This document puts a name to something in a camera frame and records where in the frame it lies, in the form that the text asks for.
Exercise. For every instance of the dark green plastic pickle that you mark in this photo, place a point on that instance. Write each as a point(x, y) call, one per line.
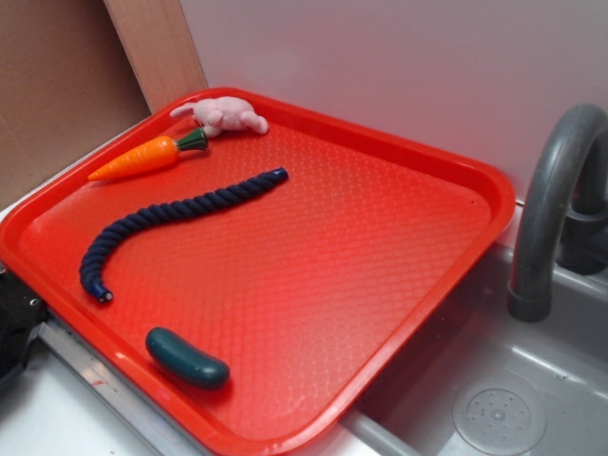
point(188, 363)

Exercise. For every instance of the red plastic tray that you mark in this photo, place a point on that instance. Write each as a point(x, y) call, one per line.
point(306, 293)

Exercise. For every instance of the pink plush bunny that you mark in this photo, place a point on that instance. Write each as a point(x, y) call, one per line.
point(223, 114)

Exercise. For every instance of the orange plastic carrot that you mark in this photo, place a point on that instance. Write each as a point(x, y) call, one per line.
point(149, 156)

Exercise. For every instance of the grey plastic sink basin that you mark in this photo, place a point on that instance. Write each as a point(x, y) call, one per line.
point(474, 380)

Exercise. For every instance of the light wooden board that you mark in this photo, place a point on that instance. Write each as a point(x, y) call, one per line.
point(159, 47)

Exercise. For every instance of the grey toy faucet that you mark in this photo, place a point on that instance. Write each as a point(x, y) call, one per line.
point(564, 218)

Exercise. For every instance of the brown cardboard panel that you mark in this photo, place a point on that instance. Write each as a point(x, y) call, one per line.
point(66, 88)

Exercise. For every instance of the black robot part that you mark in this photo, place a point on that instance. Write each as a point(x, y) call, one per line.
point(22, 312)

